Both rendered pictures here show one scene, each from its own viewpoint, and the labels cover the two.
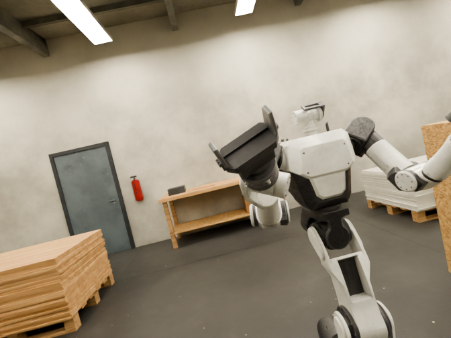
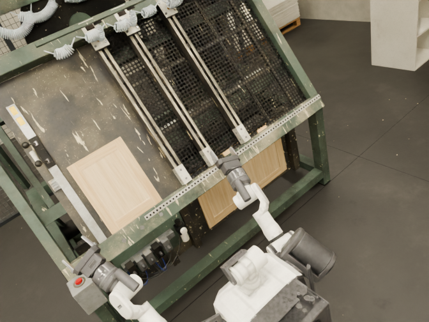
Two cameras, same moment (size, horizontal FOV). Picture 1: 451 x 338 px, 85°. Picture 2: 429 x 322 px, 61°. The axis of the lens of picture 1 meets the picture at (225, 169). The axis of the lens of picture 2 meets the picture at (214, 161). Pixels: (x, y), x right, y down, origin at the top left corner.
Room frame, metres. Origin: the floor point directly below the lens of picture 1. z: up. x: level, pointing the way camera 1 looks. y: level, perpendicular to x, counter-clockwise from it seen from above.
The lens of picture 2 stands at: (1.67, -0.66, 2.32)
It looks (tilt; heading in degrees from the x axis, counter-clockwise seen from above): 34 degrees down; 156
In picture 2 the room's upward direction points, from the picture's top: 19 degrees counter-clockwise
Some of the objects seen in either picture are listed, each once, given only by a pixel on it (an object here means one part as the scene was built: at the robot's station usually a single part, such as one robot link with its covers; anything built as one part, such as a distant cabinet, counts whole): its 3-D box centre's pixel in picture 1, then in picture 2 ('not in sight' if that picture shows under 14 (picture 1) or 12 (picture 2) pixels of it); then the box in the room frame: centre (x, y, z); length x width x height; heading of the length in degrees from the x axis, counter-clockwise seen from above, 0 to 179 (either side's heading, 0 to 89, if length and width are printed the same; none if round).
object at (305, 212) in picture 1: (321, 222); not in sight; (1.12, -0.38, 0.97); 0.28 x 0.13 x 0.18; 3
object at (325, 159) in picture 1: (312, 165); (274, 318); (1.09, -0.38, 1.23); 0.34 x 0.30 x 0.36; 93
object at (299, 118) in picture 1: (306, 119); (248, 267); (1.03, -0.38, 1.44); 0.10 x 0.07 x 0.09; 93
